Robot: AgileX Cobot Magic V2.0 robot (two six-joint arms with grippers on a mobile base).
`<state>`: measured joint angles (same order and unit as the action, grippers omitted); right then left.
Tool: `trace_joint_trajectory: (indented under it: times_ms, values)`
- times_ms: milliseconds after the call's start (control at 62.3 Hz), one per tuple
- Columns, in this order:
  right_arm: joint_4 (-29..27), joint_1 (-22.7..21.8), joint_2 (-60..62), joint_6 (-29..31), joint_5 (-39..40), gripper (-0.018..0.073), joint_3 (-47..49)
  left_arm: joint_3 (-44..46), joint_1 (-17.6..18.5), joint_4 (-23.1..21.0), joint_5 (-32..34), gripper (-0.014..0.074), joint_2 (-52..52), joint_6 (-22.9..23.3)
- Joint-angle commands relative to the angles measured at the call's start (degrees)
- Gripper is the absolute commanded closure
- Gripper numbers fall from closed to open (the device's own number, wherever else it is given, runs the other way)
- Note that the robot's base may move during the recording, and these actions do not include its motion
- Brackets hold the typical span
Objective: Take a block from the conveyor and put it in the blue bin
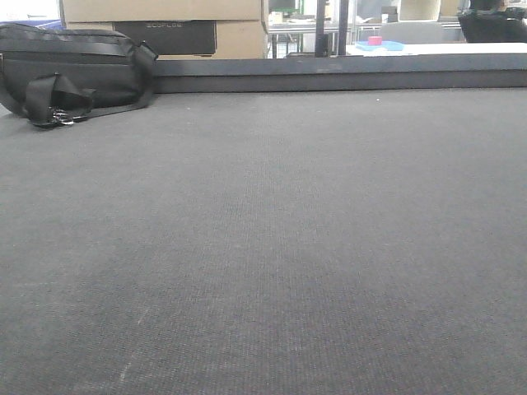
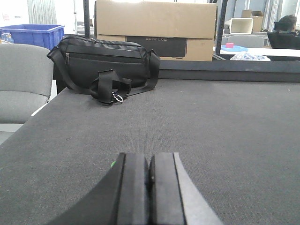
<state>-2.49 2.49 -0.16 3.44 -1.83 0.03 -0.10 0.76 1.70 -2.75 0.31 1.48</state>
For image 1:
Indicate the lower cardboard box black print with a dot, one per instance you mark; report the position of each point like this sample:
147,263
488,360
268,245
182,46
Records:
192,40

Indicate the dark grey raised ledge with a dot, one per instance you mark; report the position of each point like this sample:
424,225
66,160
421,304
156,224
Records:
350,73

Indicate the upper cardboard box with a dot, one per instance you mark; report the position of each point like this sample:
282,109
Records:
164,10

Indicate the blue shallow tray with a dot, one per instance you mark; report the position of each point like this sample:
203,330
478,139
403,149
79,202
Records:
383,45

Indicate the pink tape roll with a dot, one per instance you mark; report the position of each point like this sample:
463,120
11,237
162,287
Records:
375,40

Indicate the black vertical pole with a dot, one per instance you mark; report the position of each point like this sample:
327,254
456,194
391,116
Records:
321,39

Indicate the black fabric shoulder bag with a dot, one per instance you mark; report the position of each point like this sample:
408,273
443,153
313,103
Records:
61,77

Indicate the grey chair back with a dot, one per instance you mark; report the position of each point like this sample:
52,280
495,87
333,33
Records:
413,32

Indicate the white table top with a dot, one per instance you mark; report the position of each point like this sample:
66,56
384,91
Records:
445,48

